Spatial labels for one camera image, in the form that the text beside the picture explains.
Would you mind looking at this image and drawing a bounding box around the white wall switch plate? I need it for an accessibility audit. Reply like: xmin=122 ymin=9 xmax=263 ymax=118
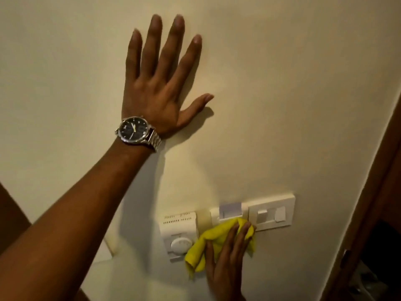
xmin=247 ymin=194 xmax=296 ymax=232

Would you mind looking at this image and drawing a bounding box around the yellow cleaning cloth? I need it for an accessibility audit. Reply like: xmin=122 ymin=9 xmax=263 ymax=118
xmin=184 ymin=217 xmax=256 ymax=278

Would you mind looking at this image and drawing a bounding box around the person's left forearm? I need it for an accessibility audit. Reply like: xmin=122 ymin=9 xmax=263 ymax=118
xmin=0 ymin=138 xmax=157 ymax=301

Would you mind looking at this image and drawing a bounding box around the white key card holder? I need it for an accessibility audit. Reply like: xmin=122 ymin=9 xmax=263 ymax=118
xmin=209 ymin=202 xmax=250 ymax=228

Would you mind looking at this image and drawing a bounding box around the person's right hand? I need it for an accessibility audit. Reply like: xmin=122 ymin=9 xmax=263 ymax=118
xmin=204 ymin=221 xmax=257 ymax=301

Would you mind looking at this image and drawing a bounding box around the silver wristwatch with dark dial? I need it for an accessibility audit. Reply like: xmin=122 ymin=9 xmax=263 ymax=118
xmin=115 ymin=116 xmax=163 ymax=153

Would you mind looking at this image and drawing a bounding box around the brown wooden door frame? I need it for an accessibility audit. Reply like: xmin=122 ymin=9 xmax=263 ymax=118
xmin=319 ymin=91 xmax=401 ymax=301

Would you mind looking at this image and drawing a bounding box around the white thermostat with round dial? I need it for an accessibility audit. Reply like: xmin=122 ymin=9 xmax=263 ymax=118
xmin=158 ymin=211 xmax=200 ymax=263

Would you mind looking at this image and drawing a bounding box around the person's left hand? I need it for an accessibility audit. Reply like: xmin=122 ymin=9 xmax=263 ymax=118
xmin=122 ymin=14 xmax=215 ymax=139

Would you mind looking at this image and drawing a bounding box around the brown wooden panel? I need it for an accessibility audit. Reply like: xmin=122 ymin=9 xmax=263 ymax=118
xmin=0 ymin=182 xmax=32 ymax=256

